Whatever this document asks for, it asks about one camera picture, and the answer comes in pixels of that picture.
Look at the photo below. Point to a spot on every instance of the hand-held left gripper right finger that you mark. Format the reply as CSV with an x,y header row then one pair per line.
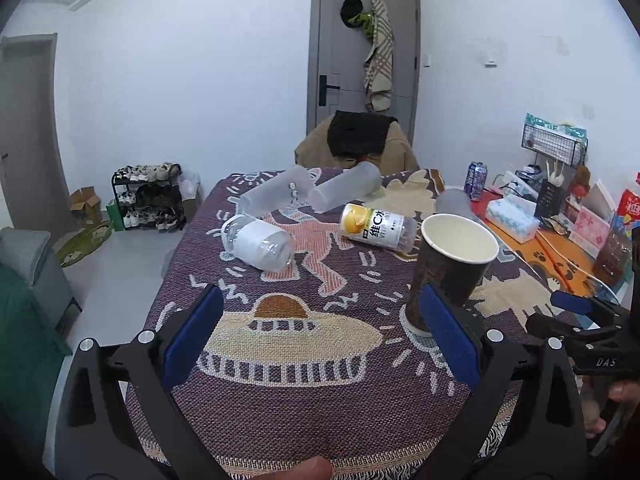
x,y
447,340

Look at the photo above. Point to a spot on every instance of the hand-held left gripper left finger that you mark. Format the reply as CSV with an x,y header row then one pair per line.
x,y
192,340

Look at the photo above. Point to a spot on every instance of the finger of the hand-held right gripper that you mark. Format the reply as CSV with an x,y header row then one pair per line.
x,y
570,302
550,324

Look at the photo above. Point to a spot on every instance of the brown paper cup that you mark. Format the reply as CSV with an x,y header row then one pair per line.
x,y
445,270

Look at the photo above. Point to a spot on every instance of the frosted plastic cup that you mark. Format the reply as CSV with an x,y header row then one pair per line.
x,y
452,202
270,192
345,187

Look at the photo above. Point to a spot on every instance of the person's right hand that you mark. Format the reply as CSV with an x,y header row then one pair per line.
x,y
625,392

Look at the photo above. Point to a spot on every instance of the person's left hand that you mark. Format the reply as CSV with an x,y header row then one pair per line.
x,y
310,470

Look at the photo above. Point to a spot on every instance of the orange paw print mat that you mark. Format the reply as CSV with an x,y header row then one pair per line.
x,y
555,255

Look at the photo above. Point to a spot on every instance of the pink box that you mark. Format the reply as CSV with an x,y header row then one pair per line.
x,y
590,230

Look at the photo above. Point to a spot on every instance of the tissue box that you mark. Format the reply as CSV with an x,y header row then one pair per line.
x,y
512,219

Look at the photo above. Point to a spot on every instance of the black utensil holder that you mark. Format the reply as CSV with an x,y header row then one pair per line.
x,y
550,200

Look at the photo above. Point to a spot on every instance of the red box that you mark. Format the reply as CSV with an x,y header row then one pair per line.
x,y
631,207

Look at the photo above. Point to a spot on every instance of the white label water bottle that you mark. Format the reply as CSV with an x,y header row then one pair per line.
x,y
257,242

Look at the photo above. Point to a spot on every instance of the printed woven blanket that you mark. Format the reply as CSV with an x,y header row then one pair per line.
x,y
300,410

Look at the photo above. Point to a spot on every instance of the yellow label drink bottle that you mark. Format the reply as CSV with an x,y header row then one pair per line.
x,y
377,225

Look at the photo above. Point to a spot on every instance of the green doormat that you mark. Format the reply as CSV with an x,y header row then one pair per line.
x,y
82,244

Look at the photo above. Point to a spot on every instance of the green box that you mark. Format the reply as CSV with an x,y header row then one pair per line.
x,y
115,216

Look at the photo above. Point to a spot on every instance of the assorted shoes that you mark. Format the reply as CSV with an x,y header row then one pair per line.
x,y
150,200

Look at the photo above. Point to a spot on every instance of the blue drink can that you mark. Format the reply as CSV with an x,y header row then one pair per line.
x,y
476,180

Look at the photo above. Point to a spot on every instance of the clear plastic bag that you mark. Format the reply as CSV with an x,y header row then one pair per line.
x,y
190,185

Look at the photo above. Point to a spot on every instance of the black shoe rack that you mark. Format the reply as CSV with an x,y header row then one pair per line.
x,y
150,185

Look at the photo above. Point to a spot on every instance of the green blanket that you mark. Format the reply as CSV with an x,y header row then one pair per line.
x,y
25,330

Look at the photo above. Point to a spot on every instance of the cardboard box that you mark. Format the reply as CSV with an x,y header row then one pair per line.
x,y
85,205

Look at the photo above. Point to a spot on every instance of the grey sofa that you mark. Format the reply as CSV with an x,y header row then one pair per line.
x,y
30,260

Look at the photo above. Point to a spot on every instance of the black cloth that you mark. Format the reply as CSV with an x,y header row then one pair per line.
x,y
357,132

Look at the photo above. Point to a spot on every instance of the beige door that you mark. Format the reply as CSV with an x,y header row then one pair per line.
x,y
30,135

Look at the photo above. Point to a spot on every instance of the plaid scarf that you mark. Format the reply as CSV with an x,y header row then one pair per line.
x,y
380,60

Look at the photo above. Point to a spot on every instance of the grey door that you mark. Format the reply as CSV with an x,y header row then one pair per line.
x,y
340,50

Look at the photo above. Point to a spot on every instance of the green hanging toy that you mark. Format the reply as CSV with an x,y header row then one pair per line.
x,y
365,22

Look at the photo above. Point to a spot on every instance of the black hat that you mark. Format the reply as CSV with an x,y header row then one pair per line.
x,y
351,9

